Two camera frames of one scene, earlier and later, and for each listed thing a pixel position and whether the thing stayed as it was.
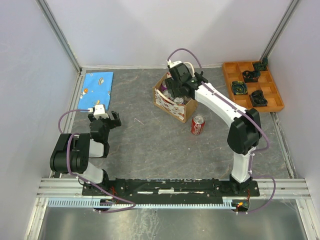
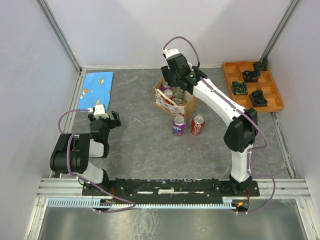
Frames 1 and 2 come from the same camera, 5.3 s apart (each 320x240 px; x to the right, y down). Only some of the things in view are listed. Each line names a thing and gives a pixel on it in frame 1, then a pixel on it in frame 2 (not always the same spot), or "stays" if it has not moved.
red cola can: [198, 122] stays
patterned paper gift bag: [180, 112] stays
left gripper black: [114, 123] stays
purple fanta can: [178, 100] to [178, 125]
